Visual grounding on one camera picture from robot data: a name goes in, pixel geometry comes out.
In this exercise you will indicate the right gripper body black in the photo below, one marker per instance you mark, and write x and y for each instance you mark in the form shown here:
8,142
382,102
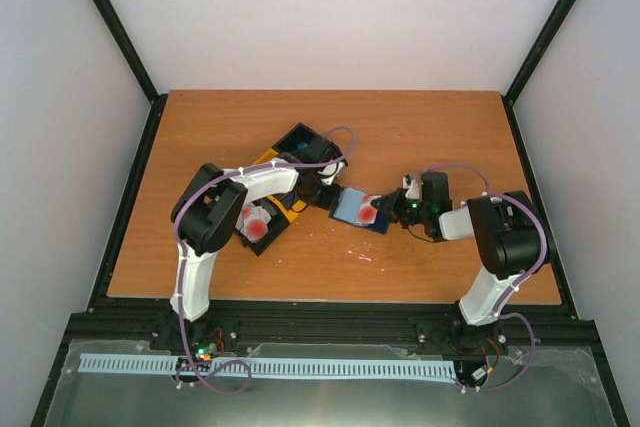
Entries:
406,213

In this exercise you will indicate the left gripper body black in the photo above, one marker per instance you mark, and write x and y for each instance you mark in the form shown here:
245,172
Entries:
318,197

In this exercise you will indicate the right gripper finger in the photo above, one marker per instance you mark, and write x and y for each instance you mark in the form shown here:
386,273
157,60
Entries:
384,207
391,197

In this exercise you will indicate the red white credit card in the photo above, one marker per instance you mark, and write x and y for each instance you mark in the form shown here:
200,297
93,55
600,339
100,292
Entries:
367,213

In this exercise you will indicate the blue leather card holder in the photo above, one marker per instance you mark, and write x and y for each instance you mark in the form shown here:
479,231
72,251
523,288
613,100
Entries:
346,211

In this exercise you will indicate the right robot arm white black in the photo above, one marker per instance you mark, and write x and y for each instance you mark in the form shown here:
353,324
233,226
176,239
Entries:
510,238

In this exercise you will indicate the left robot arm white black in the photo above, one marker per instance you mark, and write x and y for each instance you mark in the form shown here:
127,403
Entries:
205,216

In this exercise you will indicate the black bin with red cards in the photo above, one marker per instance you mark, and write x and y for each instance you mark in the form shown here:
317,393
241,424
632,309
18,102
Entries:
277,226

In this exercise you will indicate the red white card stack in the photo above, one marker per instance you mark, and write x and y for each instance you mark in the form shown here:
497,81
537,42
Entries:
253,222

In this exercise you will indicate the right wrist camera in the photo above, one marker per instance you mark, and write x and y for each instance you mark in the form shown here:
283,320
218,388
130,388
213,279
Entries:
412,185

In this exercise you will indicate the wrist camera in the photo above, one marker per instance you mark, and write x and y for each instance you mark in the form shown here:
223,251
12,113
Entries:
331,172
412,185

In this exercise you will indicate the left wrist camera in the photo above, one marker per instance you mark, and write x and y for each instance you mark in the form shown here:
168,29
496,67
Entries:
331,172

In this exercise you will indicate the black aluminium frame rail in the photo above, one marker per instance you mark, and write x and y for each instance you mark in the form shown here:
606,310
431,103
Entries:
242,325

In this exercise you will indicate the light blue cable duct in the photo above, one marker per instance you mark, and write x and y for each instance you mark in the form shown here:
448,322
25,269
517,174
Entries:
278,368

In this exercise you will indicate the right frame post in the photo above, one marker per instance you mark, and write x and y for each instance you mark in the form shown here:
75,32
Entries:
546,35

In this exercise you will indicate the frame post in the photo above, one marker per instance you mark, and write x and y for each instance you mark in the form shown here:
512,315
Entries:
546,35
123,41

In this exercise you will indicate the left frame post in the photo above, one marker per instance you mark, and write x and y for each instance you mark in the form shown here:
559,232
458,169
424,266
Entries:
123,41

